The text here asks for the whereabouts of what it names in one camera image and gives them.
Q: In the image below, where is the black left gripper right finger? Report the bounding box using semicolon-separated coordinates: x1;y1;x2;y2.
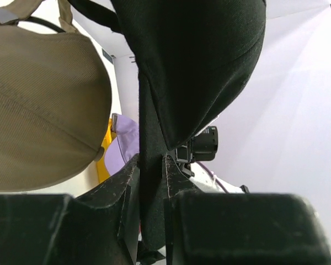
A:
162;155;331;264

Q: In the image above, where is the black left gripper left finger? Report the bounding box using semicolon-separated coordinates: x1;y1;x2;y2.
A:
0;156;140;264

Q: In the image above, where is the lavender LA baseball cap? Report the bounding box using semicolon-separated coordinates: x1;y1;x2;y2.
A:
104;113;140;176

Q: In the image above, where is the beige R baseball cap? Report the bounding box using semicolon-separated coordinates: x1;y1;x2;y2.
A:
0;1;112;192

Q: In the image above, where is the black NY baseball cap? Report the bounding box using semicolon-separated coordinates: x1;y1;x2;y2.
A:
71;0;266;250

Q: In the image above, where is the yellow plastic tray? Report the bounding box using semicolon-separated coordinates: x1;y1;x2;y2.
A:
96;118;116;183

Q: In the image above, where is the dark label sticker left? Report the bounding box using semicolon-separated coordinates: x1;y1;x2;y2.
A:
102;49;114;65

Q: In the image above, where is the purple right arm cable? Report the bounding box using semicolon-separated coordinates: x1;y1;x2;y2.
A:
197;161;229;194

